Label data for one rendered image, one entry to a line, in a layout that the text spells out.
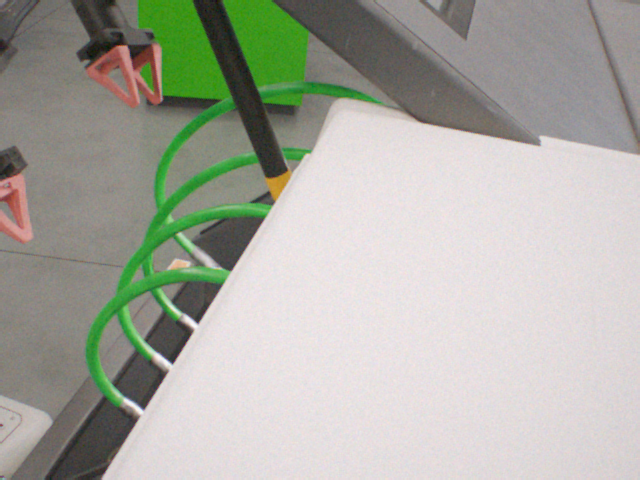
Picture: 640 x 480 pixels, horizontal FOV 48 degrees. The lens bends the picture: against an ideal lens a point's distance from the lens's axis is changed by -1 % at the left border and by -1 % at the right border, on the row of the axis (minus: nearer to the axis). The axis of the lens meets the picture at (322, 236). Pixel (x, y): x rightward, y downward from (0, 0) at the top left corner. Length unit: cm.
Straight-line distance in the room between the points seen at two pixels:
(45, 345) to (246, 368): 243
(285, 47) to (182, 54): 58
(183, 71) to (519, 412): 414
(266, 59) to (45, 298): 205
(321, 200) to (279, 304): 8
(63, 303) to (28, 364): 33
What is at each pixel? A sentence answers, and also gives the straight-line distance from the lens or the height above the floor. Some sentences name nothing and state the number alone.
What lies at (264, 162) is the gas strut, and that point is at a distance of 51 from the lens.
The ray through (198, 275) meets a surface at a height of 131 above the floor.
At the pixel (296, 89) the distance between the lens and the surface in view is 83.
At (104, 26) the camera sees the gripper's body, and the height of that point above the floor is 140.
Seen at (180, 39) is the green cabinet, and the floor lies 42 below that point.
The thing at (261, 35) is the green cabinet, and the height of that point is 48.
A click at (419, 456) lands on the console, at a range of 22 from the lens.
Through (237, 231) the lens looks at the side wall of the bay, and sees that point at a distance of 133.
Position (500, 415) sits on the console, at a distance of 24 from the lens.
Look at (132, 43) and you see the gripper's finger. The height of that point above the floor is 139.
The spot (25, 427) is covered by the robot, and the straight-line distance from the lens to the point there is 200.
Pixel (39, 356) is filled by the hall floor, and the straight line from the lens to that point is 262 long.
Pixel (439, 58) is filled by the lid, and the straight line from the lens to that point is 42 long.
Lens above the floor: 171
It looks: 32 degrees down
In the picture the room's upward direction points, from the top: 8 degrees clockwise
